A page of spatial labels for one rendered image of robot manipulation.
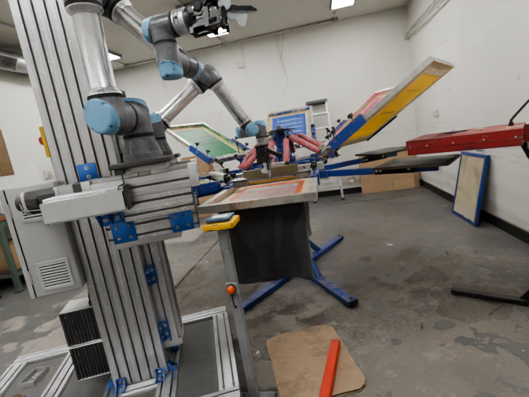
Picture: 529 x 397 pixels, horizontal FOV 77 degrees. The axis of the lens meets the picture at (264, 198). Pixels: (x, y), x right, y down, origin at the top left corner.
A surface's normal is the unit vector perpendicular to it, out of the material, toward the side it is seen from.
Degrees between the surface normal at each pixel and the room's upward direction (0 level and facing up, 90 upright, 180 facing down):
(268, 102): 90
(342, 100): 90
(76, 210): 90
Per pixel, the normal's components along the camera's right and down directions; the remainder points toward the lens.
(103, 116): -0.22, 0.34
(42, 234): 0.19, 0.15
